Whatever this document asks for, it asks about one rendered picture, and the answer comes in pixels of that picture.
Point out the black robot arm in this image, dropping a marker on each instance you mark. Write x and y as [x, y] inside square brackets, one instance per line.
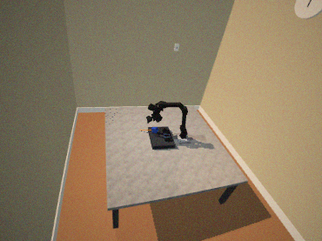
[161, 105]

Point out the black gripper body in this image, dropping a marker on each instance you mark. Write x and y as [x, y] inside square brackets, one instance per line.
[149, 118]

